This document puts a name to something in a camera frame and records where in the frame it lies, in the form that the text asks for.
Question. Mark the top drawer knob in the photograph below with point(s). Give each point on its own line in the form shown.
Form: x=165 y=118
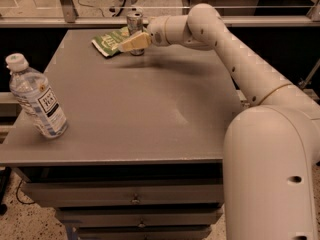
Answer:
x=136 y=199

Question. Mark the grey drawer cabinet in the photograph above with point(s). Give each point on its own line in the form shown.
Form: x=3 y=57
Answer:
x=151 y=125

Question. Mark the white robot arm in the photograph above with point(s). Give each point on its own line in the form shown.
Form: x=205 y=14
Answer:
x=269 y=148

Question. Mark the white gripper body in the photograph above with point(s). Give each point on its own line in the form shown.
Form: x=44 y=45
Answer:
x=156 y=31

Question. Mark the redbull can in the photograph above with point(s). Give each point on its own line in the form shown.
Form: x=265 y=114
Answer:
x=134 y=22

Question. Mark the clear plastic water bottle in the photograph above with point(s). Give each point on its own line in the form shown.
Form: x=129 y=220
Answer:
x=32 y=90

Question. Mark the drawer knob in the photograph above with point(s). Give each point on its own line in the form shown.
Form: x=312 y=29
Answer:
x=141 y=224
x=136 y=199

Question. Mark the metal railing frame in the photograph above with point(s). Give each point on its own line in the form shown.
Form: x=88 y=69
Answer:
x=93 y=13

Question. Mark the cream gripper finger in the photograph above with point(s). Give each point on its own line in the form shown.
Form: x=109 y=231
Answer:
x=138 y=40

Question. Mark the green jalapeno chip bag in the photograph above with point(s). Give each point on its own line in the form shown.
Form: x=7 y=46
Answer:
x=107 y=44

